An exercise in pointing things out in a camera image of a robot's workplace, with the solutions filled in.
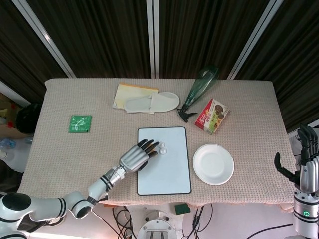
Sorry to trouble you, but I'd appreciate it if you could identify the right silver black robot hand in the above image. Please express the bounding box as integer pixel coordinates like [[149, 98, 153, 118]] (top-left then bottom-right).
[[274, 123, 319, 194]]

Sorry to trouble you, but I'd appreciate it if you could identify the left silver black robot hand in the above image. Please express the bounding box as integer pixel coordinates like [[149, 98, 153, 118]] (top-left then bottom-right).
[[119, 139, 160, 174]]

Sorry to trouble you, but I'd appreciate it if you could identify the round grey robot base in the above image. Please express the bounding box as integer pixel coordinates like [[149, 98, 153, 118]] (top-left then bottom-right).
[[137, 210, 180, 239]]

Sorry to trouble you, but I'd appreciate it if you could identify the white board black frame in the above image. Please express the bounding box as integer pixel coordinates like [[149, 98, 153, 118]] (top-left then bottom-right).
[[137, 126, 192, 196]]

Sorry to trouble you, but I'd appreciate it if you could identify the beige waffle tablecloth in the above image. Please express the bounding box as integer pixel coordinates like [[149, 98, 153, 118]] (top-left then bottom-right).
[[17, 78, 304, 209]]

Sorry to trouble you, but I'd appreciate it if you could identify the white cloth slipper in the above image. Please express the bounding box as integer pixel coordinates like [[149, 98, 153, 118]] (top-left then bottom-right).
[[123, 91, 180, 114]]

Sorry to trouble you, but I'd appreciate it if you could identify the green foil packet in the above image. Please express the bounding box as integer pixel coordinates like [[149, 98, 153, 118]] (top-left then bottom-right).
[[68, 115, 93, 133]]

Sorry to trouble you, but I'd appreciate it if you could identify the cream flat package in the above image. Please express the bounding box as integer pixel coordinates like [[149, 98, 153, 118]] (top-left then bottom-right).
[[112, 82, 160, 115]]

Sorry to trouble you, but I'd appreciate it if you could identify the green block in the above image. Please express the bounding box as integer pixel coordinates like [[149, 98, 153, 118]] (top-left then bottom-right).
[[174, 203, 191, 216]]

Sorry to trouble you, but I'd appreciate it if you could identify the white paper plate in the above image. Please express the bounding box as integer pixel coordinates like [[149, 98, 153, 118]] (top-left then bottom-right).
[[192, 143, 235, 186]]

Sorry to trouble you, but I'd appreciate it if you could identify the red green cookie box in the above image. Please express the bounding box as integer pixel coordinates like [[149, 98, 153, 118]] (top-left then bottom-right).
[[194, 98, 230, 136]]

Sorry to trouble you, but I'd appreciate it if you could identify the green spray bottle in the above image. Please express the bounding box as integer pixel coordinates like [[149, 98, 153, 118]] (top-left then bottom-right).
[[177, 65, 220, 123]]

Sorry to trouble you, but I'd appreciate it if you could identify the black bag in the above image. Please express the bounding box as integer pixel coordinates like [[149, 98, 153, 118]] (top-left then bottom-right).
[[15, 103, 42, 134]]

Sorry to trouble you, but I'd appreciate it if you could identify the dark brown curtain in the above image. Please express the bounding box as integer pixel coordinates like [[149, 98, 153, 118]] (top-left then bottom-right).
[[0, 0, 319, 132]]

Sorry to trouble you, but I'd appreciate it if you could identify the black cable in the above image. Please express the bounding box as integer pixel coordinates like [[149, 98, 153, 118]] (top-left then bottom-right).
[[248, 222, 294, 239], [111, 206, 138, 239], [181, 203, 213, 239]]

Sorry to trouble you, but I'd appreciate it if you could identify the white upright frame post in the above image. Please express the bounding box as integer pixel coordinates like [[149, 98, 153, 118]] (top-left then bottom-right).
[[146, 0, 160, 79]]

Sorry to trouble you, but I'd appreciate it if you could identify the white slanted frame post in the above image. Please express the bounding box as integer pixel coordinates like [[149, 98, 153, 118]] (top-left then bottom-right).
[[227, 0, 280, 81], [13, 0, 76, 79]]

